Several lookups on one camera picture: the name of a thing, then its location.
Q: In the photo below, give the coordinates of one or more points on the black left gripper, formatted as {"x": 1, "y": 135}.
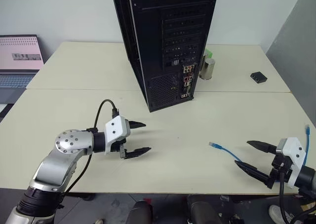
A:
{"x": 116, "y": 148}

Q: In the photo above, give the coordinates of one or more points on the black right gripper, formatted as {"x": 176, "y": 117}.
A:
{"x": 276, "y": 170}

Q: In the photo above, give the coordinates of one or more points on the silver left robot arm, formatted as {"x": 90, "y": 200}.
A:
{"x": 49, "y": 167}

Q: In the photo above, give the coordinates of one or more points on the white shoe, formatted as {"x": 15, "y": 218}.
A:
{"x": 280, "y": 214}

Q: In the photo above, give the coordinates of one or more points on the dark rounded shape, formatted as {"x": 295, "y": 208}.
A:
{"x": 203, "y": 210}
{"x": 139, "y": 212}

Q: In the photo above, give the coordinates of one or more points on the small black adapter box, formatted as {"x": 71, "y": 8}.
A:
{"x": 258, "y": 77}

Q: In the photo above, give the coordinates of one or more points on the silver metal cylinder cup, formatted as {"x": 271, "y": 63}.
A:
{"x": 208, "y": 69}

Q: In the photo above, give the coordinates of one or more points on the black computer tower case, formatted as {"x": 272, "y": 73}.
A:
{"x": 172, "y": 36}

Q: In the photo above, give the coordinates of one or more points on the green plastic object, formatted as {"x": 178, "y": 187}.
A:
{"x": 208, "y": 53}

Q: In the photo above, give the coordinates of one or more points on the grey partition panel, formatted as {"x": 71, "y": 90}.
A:
{"x": 296, "y": 48}

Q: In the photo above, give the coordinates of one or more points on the open laptop with pink screen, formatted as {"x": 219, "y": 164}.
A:
{"x": 19, "y": 53}

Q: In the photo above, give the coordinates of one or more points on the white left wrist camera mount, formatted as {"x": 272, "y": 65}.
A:
{"x": 116, "y": 129}

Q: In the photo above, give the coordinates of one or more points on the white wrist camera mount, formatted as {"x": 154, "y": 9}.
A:
{"x": 295, "y": 155}
{"x": 116, "y": 129}

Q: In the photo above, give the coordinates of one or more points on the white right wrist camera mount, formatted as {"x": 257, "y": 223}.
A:
{"x": 295, "y": 155}

